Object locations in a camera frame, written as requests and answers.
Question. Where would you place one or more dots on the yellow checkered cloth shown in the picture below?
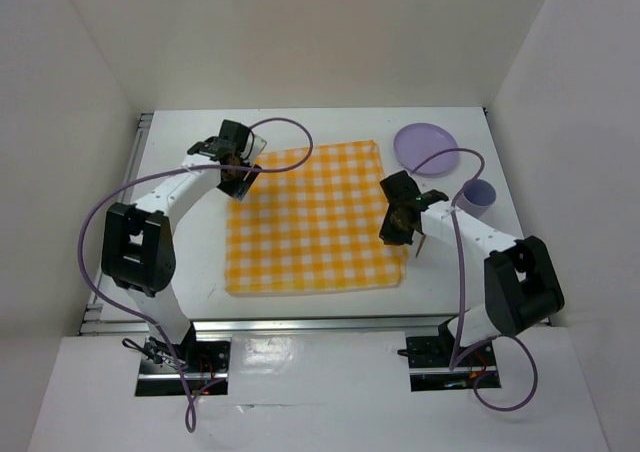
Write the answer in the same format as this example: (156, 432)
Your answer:
(310, 225)

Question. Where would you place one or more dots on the purple plastic cup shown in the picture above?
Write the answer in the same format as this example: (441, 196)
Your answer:
(477, 198)

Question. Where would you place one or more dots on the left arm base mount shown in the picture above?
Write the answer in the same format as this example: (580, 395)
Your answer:
(205, 372)

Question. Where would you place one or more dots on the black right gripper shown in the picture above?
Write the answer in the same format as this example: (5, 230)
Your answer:
(389, 236)

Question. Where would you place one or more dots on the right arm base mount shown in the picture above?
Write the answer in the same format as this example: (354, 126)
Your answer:
(428, 359)

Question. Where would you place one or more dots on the purple plastic plate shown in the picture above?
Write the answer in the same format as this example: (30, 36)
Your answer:
(424, 147)

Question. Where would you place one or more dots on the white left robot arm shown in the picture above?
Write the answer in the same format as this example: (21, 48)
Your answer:
(138, 251)

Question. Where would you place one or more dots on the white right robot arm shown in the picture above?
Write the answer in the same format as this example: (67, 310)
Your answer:
(520, 284)

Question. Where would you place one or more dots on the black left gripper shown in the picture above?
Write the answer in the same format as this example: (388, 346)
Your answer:
(241, 187)

